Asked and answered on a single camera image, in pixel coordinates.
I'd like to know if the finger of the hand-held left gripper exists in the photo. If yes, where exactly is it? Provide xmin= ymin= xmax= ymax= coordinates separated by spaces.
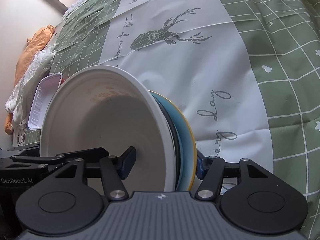
xmin=0 ymin=158 xmax=66 ymax=173
xmin=10 ymin=147 xmax=110 ymax=164

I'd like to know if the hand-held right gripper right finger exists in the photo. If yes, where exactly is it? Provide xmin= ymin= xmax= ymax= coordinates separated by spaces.
xmin=195 ymin=149 xmax=273 ymax=201

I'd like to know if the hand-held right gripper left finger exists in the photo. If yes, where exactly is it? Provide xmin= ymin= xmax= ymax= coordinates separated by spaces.
xmin=51 ymin=146 xmax=137 ymax=201

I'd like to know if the white bowl yellow rim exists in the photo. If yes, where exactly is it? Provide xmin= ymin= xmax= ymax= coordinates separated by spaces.
xmin=150 ymin=90 xmax=198 ymax=192

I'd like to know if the white paper bowl orange logo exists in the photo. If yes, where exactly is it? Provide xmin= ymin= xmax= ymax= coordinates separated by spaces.
xmin=39 ymin=65 xmax=178 ymax=193

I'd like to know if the blue bowl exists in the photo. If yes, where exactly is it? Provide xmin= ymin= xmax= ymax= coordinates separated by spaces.
xmin=149 ymin=91 xmax=185 ymax=192

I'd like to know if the red foil-lined rectangular tray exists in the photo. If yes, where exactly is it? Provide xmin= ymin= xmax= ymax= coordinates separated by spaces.
xmin=27 ymin=72 xmax=63 ymax=130

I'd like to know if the white lace cloth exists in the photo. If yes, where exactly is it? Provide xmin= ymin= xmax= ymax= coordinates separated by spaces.
xmin=5 ymin=42 xmax=57 ymax=128

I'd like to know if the green checkered deer-print tablecloth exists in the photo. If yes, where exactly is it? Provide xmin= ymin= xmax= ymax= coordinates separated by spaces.
xmin=11 ymin=0 xmax=320 ymax=240

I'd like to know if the orange cloth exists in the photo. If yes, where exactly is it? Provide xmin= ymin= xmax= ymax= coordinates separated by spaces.
xmin=4 ymin=24 xmax=56 ymax=136

